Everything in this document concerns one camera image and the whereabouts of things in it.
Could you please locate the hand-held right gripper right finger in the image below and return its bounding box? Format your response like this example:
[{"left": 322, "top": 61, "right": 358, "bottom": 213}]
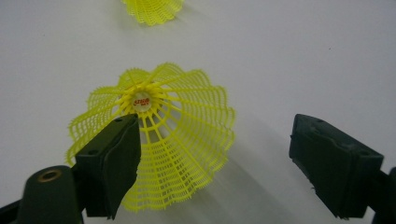
[{"left": 288, "top": 113, "right": 385, "bottom": 219}]

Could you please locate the yellow plastic shuttlecock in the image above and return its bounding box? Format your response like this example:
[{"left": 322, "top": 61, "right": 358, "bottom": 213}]
[
  {"left": 120, "top": 0, "right": 185, "bottom": 27},
  {"left": 64, "top": 62, "right": 237, "bottom": 213}
]

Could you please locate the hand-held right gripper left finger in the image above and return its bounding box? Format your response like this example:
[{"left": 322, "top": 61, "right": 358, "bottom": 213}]
[{"left": 74, "top": 113, "right": 142, "bottom": 220}]

